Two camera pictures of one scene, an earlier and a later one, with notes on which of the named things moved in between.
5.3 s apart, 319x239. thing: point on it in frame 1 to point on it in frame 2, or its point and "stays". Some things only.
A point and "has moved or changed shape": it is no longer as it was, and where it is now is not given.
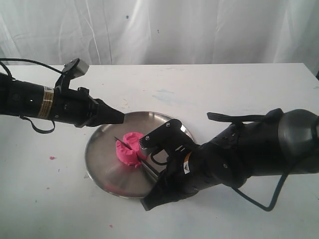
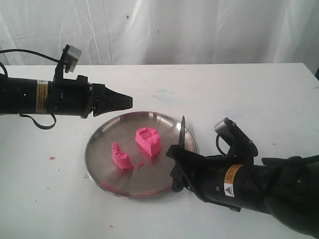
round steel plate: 107,171 stays
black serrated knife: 138,158 has moved or changed shape
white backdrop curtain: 103,32 stays
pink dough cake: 133,157 has moved or changed shape
